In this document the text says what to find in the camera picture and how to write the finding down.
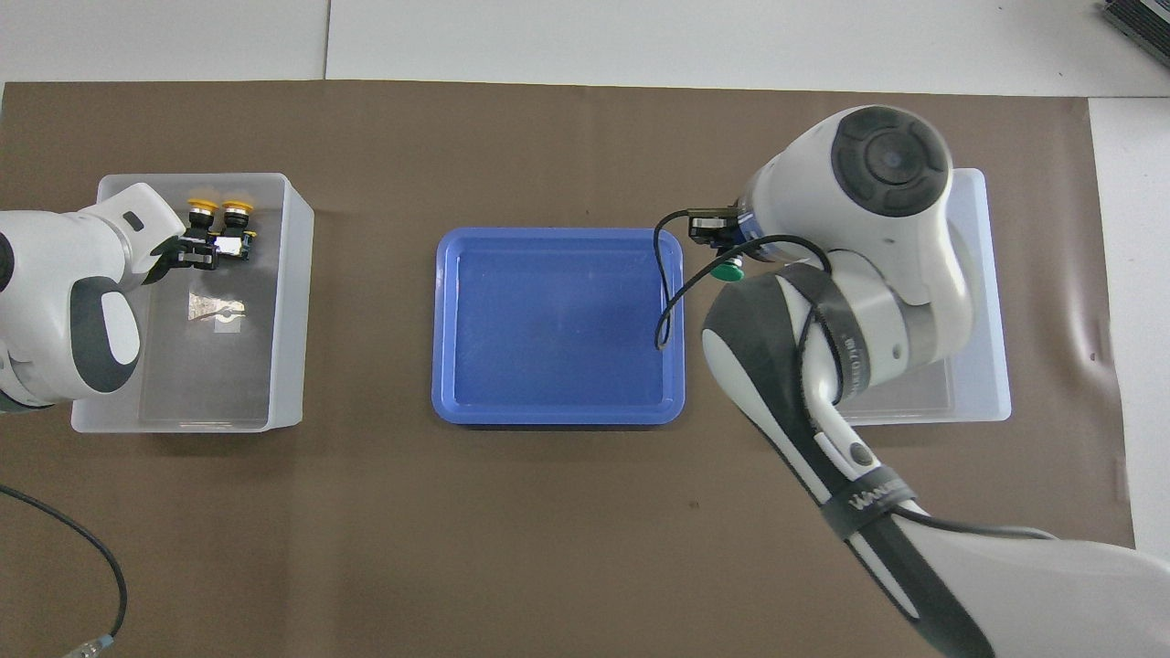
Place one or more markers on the grey ribbed device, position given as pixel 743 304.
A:
pixel 1138 16

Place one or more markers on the translucent white plastic box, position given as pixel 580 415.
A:
pixel 292 366
pixel 992 366

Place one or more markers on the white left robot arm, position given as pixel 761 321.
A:
pixel 55 265

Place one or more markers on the brown paper mat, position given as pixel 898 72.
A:
pixel 585 548

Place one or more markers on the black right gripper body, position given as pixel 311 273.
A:
pixel 713 226

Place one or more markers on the white paper label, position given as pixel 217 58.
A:
pixel 233 322

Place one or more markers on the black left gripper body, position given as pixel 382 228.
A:
pixel 174 260

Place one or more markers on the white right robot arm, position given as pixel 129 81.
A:
pixel 877 238

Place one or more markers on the yellow push button switch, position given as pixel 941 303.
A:
pixel 238 213
pixel 203 208

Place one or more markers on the green push button switch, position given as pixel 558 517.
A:
pixel 728 271

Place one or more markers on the blue plastic tray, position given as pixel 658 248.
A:
pixel 548 320

